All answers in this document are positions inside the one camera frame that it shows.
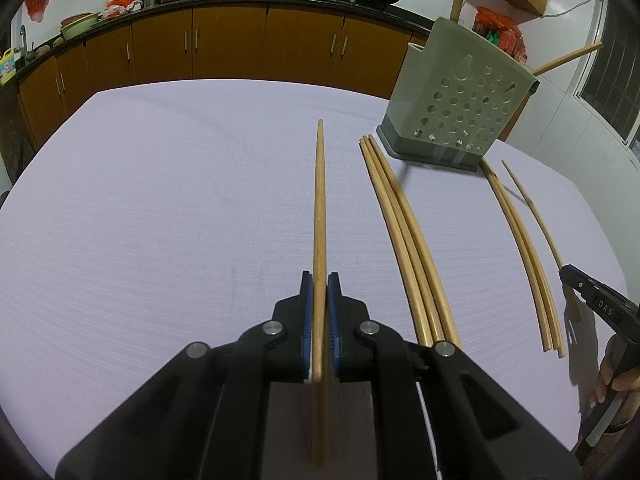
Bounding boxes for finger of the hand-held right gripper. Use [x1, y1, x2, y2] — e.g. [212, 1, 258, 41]
[559, 262, 601, 311]

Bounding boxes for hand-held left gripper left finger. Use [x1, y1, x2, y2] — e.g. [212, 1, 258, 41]
[55, 270, 314, 480]

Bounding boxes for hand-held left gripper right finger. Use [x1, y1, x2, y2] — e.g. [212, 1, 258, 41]
[327, 271, 586, 480]

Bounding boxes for grey perforated chopstick holder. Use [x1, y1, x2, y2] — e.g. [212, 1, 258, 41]
[376, 16, 540, 173]

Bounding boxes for person's right hand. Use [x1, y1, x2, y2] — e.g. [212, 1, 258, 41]
[589, 335, 640, 433]

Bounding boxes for lavender tablecloth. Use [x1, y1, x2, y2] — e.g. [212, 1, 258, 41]
[0, 77, 628, 480]

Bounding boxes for window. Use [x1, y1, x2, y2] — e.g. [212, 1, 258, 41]
[575, 0, 640, 146]

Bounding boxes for red packages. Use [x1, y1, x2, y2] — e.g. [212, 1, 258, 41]
[472, 7, 528, 66]

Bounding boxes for wooden kitchen cabinets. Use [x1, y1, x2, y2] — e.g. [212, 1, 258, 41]
[17, 2, 436, 148]

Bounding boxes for red and white plastic bag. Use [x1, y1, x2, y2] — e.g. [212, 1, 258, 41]
[102, 0, 143, 16]

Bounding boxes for green bowls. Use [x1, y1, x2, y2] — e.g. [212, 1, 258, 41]
[60, 12, 101, 41]

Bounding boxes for yellow detergent bottle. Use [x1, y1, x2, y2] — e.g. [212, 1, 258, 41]
[0, 47, 18, 86]

